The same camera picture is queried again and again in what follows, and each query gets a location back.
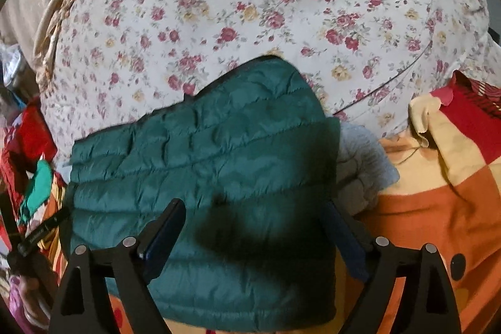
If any dark green quilted puffer jacket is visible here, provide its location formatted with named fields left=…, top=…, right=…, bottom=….
left=60, top=57, right=340, bottom=332

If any teal green sweater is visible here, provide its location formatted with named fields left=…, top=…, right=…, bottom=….
left=18, top=159, right=53, bottom=225

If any yellow red rose blanket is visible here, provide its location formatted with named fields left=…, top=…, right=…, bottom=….
left=109, top=69, right=501, bottom=334

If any red satin jacket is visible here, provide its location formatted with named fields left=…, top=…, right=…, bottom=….
left=1, top=97, right=58, bottom=219

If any light grey fleece garment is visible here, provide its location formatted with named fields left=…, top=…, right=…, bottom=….
left=335, top=122, right=400, bottom=216

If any silver lidded container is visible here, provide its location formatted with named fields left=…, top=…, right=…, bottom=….
left=1, top=44, right=27, bottom=88

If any floral white duvet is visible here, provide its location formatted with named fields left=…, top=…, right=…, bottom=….
left=42, top=0, right=500, bottom=161

